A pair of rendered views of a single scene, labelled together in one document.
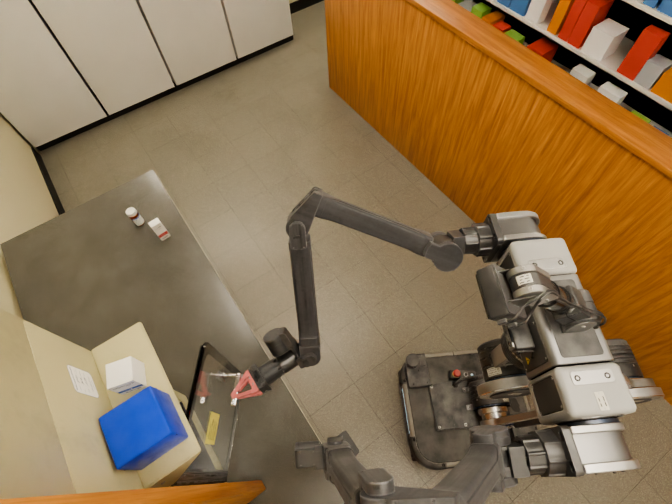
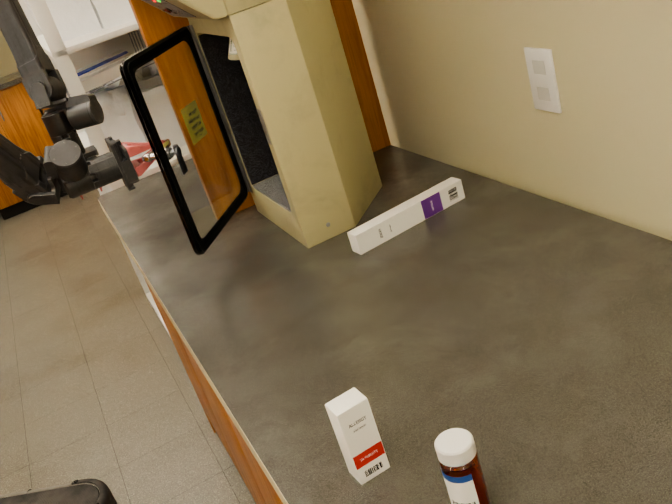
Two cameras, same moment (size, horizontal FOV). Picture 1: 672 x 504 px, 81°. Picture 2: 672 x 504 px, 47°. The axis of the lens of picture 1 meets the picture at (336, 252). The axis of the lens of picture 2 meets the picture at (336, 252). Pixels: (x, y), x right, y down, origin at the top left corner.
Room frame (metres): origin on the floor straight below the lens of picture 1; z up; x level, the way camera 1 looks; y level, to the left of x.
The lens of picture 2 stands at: (1.62, 0.94, 1.55)
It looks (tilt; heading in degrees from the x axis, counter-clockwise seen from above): 24 degrees down; 194
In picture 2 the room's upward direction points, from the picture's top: 18 degrees counter-clockwise
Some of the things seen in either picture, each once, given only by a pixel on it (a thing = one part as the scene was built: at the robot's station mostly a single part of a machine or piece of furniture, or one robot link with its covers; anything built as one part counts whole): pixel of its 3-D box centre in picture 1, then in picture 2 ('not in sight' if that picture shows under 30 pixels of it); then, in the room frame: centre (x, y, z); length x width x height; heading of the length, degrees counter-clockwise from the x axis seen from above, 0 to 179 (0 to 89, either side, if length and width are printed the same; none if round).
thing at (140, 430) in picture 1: (145, 428); not in sight; (0.10, 0.38, 1.56); 0.10 x 0.10 x 0.09; 32
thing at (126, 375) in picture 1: (126, 375); not in sight; (0.20, 0.44, 1.54); 0.05 x 0.05 x 0.06; 17
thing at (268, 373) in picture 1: (269, 372); (107, 168); (0.26, 0.21, 1.20); 0.07 x 0.07 x 0.10; 31
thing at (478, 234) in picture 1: (476, 239); not in sight; (0.51, -0.37, 1.45); 0.09 x 0.08 x 0.12; 1
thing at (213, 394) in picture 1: (216, 415); (191, 138); (0.16, 0.36, 1.19); 0.30 x 0.01 x 0.40; 173
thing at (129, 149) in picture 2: (247, 387); (142, 156); (0.23, 0.27, 1.20); 0.09 x 0.07 x 0.07; 121
